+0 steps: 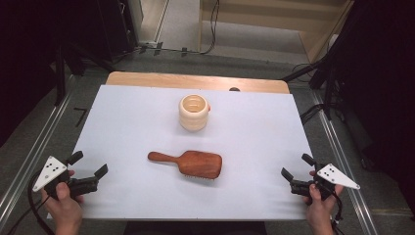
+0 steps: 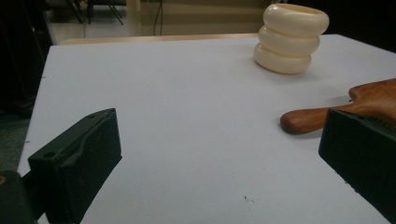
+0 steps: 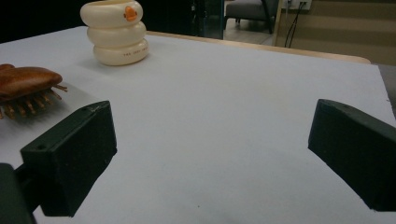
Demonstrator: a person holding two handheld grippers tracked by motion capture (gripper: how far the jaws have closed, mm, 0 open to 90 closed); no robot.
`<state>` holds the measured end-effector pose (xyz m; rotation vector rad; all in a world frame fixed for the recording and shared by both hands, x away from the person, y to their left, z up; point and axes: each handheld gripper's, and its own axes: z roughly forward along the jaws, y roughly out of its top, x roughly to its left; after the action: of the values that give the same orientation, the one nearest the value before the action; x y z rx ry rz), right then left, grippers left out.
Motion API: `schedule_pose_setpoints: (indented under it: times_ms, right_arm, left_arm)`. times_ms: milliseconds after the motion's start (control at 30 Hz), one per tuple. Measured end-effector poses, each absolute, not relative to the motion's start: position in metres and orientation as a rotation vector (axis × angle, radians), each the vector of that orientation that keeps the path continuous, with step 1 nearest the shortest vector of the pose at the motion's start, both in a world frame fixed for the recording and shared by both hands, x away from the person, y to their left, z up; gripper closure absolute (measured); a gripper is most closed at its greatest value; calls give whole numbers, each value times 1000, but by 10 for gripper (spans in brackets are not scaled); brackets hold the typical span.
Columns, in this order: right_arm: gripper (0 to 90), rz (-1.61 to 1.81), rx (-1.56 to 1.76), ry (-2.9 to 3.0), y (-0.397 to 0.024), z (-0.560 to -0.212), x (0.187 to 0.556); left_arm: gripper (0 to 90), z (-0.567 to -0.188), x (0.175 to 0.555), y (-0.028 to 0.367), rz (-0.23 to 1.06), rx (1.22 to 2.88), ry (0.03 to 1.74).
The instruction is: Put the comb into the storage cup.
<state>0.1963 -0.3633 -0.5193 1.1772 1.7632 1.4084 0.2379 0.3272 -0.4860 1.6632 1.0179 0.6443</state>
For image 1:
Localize brown wooden hairbrush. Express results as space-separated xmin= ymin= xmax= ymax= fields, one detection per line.
xmin=147 ymin=150 xmax=223 ymax=180

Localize person's dark clothing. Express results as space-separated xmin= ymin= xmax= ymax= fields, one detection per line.
xmin=122 ymin=220 xmax=268 ymax=235

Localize black hanging cable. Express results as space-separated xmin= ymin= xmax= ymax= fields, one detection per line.
xmin=199 ymin=0 xmax=221 ymax=56

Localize metal floor rail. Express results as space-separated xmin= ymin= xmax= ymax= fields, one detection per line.
xmin=0 ymin=74 xmax=76 ymax=226
xmin=309 ymin=88 xmax=380 ymax=235

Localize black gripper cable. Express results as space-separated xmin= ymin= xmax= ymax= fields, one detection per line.
xmin=27 ymin=169 xmax=57 ymax=235
xmin=329 ymin=191 xmax=346 ymax=235

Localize person's left hand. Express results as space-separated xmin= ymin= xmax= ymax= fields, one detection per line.
xmin=40 ymin=181 xmax=84 ymax=228

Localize black metal stand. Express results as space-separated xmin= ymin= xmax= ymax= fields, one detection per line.
xmin=282 ymin=48 xmax=344 ymax=121
xmin=54 ymin=38 xmax=67 ymax=107

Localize white table cover sheet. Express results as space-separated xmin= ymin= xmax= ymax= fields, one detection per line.
xmin=47 ymin=84 xmax=314 ymax=221

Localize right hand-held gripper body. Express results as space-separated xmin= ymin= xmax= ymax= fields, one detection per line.
xmin=289 ymin=163 xmax=361 ymax=201

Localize black floor cables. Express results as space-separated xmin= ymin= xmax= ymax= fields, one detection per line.
xmin=299 ymin=103 xmax=325 ymax=125

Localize thin black floor cable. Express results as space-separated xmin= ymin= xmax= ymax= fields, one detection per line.
xmin=6 ymin=198 xmax=44 ymax=235

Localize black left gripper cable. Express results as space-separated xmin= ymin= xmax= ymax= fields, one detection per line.
xmin=27 ymin=169 xmax=57 ymax=235

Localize person's right hand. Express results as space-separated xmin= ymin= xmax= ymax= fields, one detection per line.
xmin=302 ymin=183 xmax=345 ymax=228

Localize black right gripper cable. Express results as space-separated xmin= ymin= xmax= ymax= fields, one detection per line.
xmin=329 ymin=191 xmax=346 ymax=235

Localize black cabinet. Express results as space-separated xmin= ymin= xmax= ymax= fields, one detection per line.
xmin=96 ymin=0 xmax=139 ymax=63

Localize light wooden platform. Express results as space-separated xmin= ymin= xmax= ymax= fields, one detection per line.
xmin=199 ymin=0 xmax=356 ymax=64

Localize cream ribbed cup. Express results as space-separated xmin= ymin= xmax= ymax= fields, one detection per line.
xmin=178 ymin=93 xmax=211 ymax=133

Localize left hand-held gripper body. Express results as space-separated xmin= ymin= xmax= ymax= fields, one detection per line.
xmin=32 ymin=156 xmax=99 ymax=200

